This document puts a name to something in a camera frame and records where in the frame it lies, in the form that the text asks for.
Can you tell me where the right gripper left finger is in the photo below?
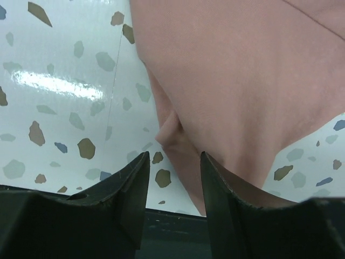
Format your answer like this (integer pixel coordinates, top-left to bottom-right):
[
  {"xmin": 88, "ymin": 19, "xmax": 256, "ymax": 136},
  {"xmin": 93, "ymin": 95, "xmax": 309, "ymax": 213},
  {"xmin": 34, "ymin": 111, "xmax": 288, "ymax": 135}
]
[{"xmin": 1, "ymin": 152, "xmax": 150, "ymax": 258}]

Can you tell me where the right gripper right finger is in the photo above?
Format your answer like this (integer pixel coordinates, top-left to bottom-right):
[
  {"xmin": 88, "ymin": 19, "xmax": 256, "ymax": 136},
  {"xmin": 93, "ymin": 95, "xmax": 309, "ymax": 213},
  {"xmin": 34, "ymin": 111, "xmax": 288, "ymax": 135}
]
[{"xmin": 201, "ymin": 152, "xmax": 344, "ymax": 258}]

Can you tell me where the pink printed t-shirt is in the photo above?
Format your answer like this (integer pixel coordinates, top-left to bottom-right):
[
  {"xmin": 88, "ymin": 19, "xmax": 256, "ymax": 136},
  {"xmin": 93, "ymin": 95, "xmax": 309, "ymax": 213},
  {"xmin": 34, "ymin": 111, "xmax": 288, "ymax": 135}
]
[{"xmin": 130, "ymin": 1, "xmax": 344, "ymax": 215}]

